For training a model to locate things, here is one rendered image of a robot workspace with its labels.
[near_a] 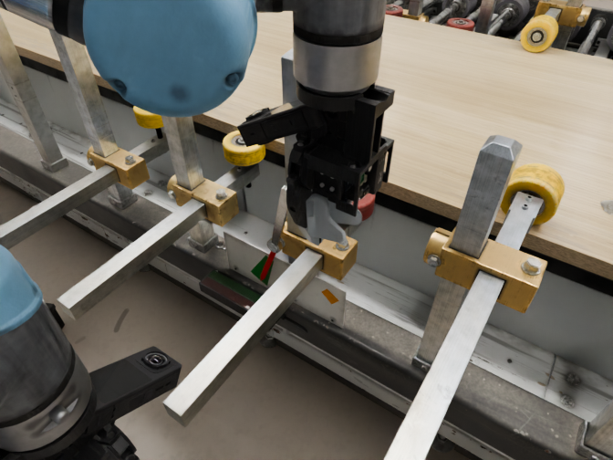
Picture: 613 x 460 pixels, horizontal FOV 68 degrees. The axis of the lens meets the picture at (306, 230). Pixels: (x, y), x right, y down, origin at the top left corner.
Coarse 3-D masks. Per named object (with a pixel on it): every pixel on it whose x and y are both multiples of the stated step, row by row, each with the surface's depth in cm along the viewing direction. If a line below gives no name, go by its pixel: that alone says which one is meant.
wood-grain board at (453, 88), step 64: (256, 64) 113; (384, 64) 113; (448, 64) 113; (512, 64) 113; (576, 64) 113; (384, 128) 90; (448, 128) 90; (512, 128) 90; (576, 128) 90; (384, 192) 79; (448, 192) 75; (576, 192) 75; (576, 256) 66
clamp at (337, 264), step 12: (288, 240) 73; (300, 240) 71; (324, 240) 71; (348, 240) 71; (288, 252) 75; (300, 252) 73; (324, 252) 70; (336, 252) 69; (348, 252) 69; (324, 264) 71; (336, 264) 70; (348, 264) 71; (336, 276) 71
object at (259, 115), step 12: (276, 108) 48; (288, 108) 44; (300, 108) 42; (312, 108) 41; (252, 120) 47; (264, 120) 45; (276, 120) 44; (288, 120) 44; (300, 120) 43; (312, 120) 42; (240, 132) 48; (252, 132) 47; (264, 132) 46; (276, 132) 45; (288, 132) 44; (252, 144) 48
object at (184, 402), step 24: (312, 264) 69; (288, 288) 65; (264, 312) 62; (240, 336) 59; (216, 360) 57; (240, 360) 59; (192, 384) 54; (216, 384) 56; (168, 408) 53; (192, 408) 53
